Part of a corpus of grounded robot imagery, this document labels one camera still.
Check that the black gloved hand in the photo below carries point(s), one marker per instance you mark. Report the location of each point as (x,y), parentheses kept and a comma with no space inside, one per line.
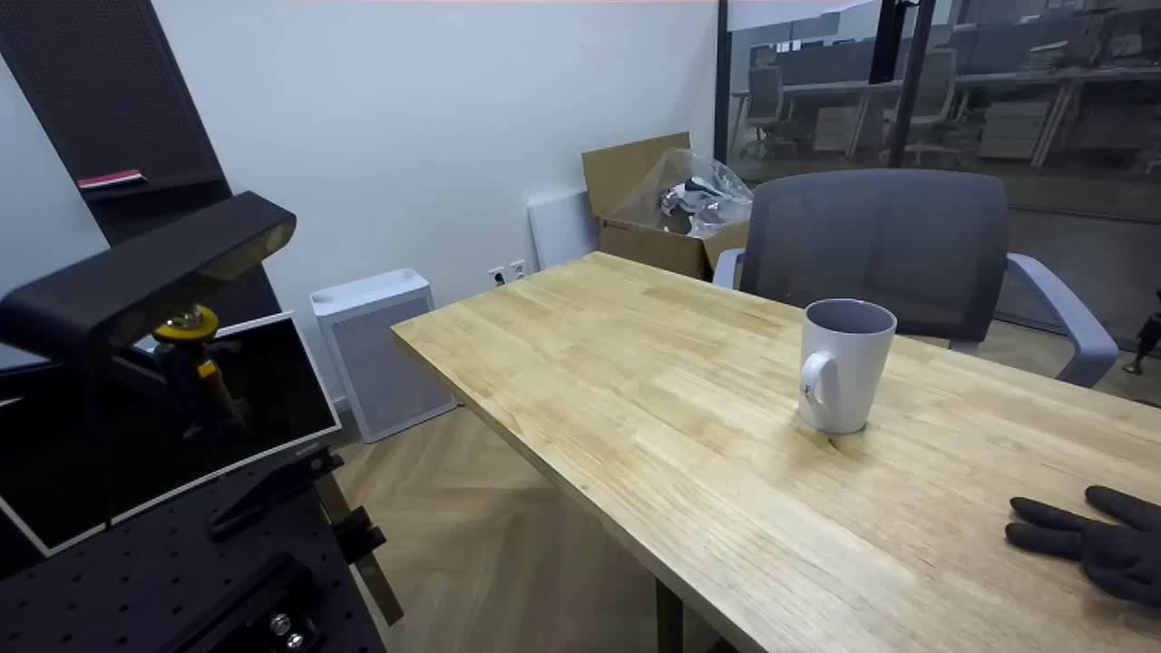
(1115,554)

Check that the white ceramic mug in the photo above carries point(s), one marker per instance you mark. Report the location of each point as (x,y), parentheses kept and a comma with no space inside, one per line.
(843,358)

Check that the grey office chair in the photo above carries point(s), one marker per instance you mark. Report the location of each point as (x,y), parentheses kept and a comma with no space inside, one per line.
(927,244)

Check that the clear plastic bag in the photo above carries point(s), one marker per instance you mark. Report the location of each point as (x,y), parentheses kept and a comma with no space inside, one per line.
(696,196)

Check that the brown cardboard box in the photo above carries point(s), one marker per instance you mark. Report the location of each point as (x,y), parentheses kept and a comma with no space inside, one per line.
(630,231)

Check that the white flat board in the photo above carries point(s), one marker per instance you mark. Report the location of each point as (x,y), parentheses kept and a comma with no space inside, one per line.
(559,225)

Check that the white air purifier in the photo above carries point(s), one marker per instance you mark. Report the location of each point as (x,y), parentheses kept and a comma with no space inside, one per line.
(382,381)

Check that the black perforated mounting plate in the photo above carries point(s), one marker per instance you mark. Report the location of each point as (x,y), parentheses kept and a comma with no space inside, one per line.
(246,565)

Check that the white framed black panel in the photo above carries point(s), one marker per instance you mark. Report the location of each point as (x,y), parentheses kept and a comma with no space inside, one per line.
(85,457)

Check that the yellow black camera mount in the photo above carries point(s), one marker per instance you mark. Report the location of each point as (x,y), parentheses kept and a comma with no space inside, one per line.
(195,376)

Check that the black stereo camera bar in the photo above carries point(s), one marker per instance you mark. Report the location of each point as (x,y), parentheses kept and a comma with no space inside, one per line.
(119,294)

